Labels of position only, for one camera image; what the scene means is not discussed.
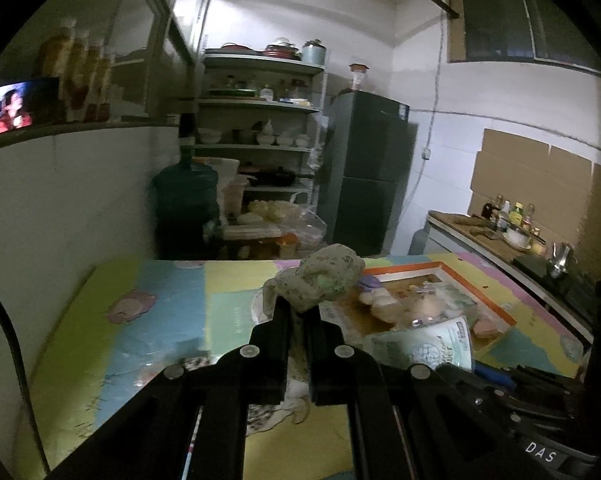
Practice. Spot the dark grey refrigerator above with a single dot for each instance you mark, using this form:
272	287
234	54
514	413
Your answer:
366	163

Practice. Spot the kitchen counter with board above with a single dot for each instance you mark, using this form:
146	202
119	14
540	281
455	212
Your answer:
452	232

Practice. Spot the dark window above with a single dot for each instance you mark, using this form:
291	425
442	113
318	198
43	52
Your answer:
522	31

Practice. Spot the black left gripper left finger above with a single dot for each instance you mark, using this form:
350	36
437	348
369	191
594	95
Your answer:
191	424

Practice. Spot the orange-rimmed cardboard box tray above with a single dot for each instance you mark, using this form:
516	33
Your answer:
486	320

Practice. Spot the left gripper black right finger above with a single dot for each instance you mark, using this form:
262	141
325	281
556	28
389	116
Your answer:
545	410

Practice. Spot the grey plush toy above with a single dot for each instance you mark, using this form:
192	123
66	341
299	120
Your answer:
324	275

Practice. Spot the mint green tissue box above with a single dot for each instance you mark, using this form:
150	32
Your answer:
229	320

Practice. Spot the light blue pot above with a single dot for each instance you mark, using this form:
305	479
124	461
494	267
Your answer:
314	52

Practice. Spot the pink plush toy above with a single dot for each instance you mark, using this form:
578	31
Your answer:
412	310

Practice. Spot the white bowl on counter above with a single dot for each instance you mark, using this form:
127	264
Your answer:
517	238

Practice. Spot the steel kettle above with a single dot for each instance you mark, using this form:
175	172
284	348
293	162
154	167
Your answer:
560	259

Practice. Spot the green water jug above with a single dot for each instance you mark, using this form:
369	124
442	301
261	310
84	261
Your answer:
186	206

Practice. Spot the white metal shelving rack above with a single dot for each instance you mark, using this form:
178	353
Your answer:
265	110

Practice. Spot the purple soft cloth toy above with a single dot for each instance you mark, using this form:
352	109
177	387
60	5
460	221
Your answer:
369	282

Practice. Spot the small lit screen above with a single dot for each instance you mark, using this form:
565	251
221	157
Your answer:
14	111

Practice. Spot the cardboard sheet on wall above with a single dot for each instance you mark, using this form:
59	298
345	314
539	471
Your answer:
565	189

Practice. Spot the glass jar on fridge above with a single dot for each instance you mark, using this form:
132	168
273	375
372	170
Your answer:
358	75

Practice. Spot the clear plastic bag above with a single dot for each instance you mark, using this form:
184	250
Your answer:
292	218

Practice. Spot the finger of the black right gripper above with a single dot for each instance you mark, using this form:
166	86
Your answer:
404	424

